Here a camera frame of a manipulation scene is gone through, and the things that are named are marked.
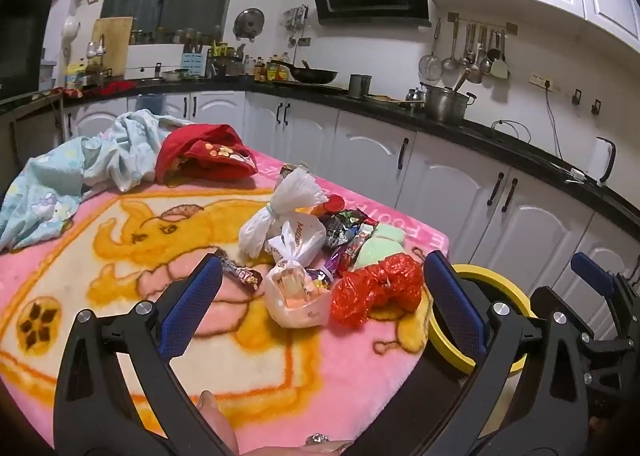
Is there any steel stock pot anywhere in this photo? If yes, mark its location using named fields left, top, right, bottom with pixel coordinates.
left=421, top=82, right=477, bottom=123

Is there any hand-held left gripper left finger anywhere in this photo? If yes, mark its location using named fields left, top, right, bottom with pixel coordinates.
left=54, top=253, right=236, bottom=456

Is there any black wok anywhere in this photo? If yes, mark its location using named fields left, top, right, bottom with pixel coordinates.
left=280, top=60, right=339, bottom=85

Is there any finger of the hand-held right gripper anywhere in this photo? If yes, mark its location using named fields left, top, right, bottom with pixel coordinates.
left=529, top=286, right=591, bottom=331
left=571, top=252, right=636, bottom=307

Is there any wooden cutting board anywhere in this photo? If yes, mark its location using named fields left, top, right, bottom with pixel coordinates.
left=92, top=16, right=134, bottom=76

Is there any metal faucet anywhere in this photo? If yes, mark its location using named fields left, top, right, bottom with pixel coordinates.
left=87, top=36, right=108, bottom=71

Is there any light green wrapper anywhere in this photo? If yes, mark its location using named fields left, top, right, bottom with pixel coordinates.
left=352, top=225, right=407, bottom=271

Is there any hanging pan lid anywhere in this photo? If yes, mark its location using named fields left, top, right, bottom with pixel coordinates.
left=233, top=8, right=264, bottom=40

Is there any row of spice jars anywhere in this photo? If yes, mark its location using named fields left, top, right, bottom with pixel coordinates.
left=130, top=27, right=223, bottom=45

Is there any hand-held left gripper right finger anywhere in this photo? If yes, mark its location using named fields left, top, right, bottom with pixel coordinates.
left=350, top=251, right=592, bottom=456

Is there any hanging metal strainer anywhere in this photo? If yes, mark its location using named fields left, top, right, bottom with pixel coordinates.
left=419, top=18, right=444, bottom=81

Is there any black microwave oven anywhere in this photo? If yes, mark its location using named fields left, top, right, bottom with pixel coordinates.
left=0, top=0, right=53, bottom=96

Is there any white plastic bag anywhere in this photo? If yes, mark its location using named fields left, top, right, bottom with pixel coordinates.
left=239, top=168, right=328, bottom=259

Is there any clear plastic bag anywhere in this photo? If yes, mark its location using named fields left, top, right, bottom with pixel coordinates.
left=263, top=258, right=333, bottom=327

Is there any red printed cloth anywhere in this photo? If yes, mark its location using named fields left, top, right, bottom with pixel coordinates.
left=156, top=124, right=259, bottom=181

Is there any white brown-print bread bag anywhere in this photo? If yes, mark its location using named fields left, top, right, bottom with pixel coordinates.
left=267, top=213, right=328, bottom=267

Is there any row of hanging utensils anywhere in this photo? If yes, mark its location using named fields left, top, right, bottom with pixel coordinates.
left=440, top=16, right=512, bottom=84

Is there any person's left hand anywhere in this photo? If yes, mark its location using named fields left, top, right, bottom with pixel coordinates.
left=197, top=390, right=353, bottom=456

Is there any purple snack wrapper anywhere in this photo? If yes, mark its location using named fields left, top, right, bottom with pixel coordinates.
left=320, top=241, right=361, bottom=281

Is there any white black-handled appliance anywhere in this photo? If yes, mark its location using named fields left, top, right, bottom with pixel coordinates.
left=595, top=137, right=617, bottom=185

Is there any black kitchen countertop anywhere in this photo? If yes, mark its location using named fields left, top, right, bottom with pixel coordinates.
left=0, top=73, right=640, bottom=231

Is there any brown chocolate bar wrapper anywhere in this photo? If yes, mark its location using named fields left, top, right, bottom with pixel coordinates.
left=214, top=248, right=263, bottom=293

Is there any yellow-rimmed black trash bin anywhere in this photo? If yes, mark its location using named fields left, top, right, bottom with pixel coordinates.
left=427, top=263, right=533, bottom=376

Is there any pink printed blanket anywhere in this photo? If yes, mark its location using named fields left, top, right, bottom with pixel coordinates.
left=0, top=146, right=451, bottom=456

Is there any red plastic bag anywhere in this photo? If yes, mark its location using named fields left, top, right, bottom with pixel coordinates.
left=331, top=255, right=425, bottom=327

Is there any blue knife block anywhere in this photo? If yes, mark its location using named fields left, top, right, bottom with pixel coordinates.
left=181, top=52, right=207, bottom=77

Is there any metal cup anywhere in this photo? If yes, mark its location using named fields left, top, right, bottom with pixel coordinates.
left=348, top=74, right=373, bottom=98

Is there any group of sauce bottles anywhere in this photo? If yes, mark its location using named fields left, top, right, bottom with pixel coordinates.
left=242, top=53, right=291, bottom=82

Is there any light blue printed cloth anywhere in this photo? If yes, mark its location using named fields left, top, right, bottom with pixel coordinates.
left=0, top=109, right=196, bottom=251

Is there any black snack wrapper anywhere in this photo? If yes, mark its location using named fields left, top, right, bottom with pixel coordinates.
left=320, top=209, right=378, bottom=249

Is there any white plastic wall holder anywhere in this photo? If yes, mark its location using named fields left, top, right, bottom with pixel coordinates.
left=62, top=17, right=81, bottom=61

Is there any black power cable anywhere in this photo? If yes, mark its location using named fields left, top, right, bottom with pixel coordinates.
left=491, top=83, right=586, bottom=184

